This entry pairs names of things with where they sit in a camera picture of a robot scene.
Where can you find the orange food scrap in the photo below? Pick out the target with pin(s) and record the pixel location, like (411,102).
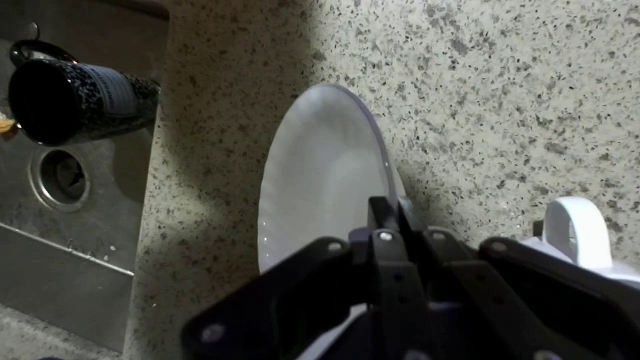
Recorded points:
(7,125)

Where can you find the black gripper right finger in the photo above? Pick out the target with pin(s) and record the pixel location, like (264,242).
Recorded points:
(481,300)

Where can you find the wide white bowl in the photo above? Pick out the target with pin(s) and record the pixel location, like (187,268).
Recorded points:
(320,173)

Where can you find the stainless steel sink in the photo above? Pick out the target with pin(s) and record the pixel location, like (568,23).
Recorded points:
(66,267)

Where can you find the round sink drain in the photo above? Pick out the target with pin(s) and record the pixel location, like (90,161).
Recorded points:
(60,178)

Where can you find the white mug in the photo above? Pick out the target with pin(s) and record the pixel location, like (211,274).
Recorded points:
(572,231)

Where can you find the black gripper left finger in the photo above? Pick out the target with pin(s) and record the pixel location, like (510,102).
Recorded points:
(392,300)

